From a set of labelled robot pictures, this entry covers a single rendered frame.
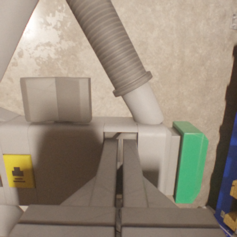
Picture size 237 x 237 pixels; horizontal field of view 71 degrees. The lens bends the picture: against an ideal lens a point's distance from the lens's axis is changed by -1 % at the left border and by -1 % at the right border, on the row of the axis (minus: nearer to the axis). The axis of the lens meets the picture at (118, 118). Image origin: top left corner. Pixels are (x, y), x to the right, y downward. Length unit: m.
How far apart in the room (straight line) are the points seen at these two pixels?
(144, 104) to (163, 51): 1.19
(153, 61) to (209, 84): 0.61
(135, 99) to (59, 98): 0.07
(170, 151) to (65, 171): 0.11
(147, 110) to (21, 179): 0.14
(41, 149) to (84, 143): 0.04
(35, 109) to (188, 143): 0.14
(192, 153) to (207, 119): 1.58
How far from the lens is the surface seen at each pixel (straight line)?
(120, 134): 0.15
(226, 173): 1.97
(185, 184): 0.20
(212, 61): 1.67
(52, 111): 0.17
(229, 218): 2.06
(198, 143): 0.18
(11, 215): 0.27
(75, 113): 0.16
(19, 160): 0.19
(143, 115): 0.16
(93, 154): 0.16
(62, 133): 0.16
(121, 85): 0.15
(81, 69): 1.11
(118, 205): 0.19
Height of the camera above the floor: 1.09
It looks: 64 degrees down
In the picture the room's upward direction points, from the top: 126 degrees clockwise
